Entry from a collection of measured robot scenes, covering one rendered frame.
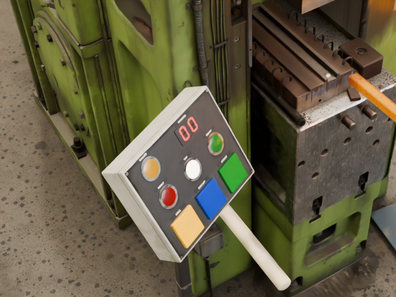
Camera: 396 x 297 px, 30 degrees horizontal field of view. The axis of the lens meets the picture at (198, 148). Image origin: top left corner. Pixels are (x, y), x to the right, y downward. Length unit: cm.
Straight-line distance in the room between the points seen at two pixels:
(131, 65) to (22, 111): 133
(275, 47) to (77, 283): 126
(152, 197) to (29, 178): 169
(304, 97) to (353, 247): 88
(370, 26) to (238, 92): 49
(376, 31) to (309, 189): 54
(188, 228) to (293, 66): 67
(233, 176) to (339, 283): 112
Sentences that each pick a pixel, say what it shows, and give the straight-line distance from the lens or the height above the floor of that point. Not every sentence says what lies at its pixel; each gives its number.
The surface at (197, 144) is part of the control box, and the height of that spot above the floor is 112.
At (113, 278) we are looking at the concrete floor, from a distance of 294.
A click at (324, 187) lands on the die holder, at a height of 59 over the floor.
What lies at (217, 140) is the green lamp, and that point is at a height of 109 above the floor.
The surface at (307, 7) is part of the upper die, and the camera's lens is 193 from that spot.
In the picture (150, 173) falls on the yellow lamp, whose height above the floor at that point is 116.
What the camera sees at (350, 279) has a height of 0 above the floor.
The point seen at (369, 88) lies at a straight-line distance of 203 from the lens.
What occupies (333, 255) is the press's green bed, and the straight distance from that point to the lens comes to 280.
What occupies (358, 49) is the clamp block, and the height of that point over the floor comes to 97.
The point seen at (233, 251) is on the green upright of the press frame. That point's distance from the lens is 275.
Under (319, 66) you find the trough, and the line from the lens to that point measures 222.
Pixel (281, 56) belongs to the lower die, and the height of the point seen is 99.
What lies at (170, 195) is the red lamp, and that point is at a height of 109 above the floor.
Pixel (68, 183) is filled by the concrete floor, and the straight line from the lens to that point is 328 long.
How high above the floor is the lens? 242
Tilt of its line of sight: 47 degrees down
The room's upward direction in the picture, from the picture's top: 5 degrees counter-clockwise
